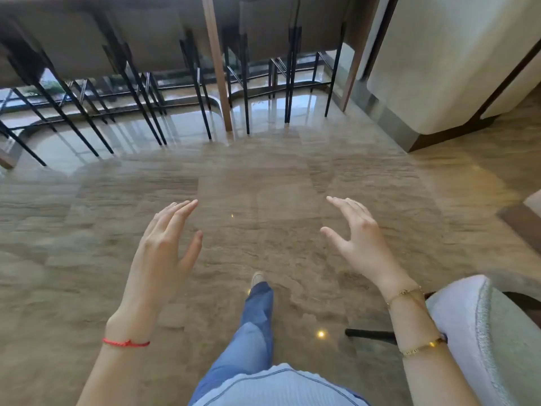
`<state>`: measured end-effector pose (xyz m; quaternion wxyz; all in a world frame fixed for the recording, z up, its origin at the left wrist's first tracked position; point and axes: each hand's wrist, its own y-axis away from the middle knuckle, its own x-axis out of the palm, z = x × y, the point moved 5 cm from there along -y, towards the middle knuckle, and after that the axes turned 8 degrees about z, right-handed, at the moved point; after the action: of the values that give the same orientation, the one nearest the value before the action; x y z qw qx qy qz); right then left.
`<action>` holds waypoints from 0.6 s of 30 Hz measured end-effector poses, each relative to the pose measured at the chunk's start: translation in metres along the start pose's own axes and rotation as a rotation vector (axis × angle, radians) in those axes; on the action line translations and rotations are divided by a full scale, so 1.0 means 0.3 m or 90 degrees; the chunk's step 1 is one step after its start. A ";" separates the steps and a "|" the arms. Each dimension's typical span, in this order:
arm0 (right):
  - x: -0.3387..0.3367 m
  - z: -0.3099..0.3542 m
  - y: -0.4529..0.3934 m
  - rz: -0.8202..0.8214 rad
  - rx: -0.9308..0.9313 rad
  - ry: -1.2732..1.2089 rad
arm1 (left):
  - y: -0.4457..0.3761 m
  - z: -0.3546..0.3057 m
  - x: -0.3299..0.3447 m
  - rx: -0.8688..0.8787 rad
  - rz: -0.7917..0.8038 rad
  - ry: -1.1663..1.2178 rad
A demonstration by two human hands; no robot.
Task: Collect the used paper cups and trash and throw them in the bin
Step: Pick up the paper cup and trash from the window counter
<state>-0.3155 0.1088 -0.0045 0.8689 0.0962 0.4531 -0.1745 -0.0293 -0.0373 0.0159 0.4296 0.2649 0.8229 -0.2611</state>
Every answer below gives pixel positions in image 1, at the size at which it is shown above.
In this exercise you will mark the person's right hand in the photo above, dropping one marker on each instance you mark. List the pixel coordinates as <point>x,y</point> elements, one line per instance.
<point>367,249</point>

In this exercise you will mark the person's left hand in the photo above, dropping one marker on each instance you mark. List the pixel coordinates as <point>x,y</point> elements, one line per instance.
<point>156,266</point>

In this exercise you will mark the beige sneaker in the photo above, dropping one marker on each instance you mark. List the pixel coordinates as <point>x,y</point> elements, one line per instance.
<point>257,279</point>

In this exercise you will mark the blue jeans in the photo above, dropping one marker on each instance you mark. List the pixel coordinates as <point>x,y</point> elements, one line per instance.
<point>253,334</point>

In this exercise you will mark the light blue ribbed shirt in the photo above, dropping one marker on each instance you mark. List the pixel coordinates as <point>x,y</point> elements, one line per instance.
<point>274,389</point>

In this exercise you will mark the white curved counter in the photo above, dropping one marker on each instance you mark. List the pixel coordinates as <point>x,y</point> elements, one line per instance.
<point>444,59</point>

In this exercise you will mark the brown wooden bar table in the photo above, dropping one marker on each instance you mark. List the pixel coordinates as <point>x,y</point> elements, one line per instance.
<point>139,0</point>
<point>216,59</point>

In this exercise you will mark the row of black-legged bar stools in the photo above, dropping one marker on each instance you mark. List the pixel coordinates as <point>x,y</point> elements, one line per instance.
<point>148,42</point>

